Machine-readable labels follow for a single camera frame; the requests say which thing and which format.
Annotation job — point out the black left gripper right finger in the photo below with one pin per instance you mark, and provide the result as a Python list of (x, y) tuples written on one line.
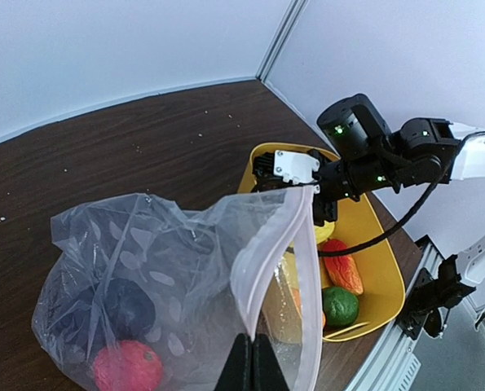
[(267, 373)]

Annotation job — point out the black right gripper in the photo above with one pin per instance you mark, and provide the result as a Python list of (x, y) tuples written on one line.
[(344, 179)]

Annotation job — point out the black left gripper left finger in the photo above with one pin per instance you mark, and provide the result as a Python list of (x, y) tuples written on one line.
[(236, 374)]

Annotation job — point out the green toy lime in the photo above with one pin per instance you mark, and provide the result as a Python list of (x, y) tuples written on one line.
[(341, 307)]

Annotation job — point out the yellow plastic basket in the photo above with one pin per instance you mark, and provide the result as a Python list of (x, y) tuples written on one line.
[(384, 288)]

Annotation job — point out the clear zip top bag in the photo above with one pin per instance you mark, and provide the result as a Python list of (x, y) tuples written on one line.
[(206, 272)]

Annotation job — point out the purple toy eggplant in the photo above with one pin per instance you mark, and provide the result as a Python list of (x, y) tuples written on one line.
[(94, 319)]

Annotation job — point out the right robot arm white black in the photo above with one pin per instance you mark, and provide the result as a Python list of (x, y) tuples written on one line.
[(423, 150)]

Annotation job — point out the orange red toy mango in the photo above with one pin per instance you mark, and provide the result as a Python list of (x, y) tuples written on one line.
[(343, 272)]

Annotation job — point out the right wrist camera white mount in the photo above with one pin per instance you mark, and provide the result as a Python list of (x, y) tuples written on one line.
[(279, 169)]

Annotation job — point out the front aluminium rail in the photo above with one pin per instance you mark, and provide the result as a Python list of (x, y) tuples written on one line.
[(392, 364)]

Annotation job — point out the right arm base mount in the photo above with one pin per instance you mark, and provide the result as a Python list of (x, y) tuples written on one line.
[(428, 295)]

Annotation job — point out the right aluminium frame post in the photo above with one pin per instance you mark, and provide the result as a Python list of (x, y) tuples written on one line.
[(283, 31)]

